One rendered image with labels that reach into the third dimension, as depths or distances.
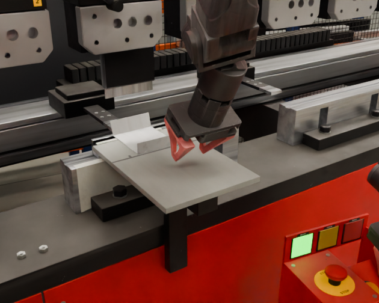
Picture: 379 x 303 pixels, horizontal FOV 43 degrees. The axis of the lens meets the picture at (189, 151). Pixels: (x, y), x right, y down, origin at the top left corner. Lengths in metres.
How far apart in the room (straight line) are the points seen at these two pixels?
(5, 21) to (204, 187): 0.38
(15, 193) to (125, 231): 2.05
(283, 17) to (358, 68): 0.75
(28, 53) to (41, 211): 0.32
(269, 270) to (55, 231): 0.51
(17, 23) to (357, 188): 0.88
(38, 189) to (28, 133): 1.78
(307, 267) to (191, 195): 0.33
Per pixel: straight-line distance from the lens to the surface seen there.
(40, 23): 0.79
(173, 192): 0.73
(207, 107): 0.68
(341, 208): 1.26
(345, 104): 1.32
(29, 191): 2.90
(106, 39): 0.83
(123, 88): 0.91
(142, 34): 0.86
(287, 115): 1.20
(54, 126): 1.14
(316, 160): 1.15
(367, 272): 1.06
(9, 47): 0.78
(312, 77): 1.59
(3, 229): 0.93
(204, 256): 0.99
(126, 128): 0.95
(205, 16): 0.57
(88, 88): 1.13
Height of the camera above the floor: 1.37
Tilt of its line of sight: 25 degrees down
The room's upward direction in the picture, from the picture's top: straight up
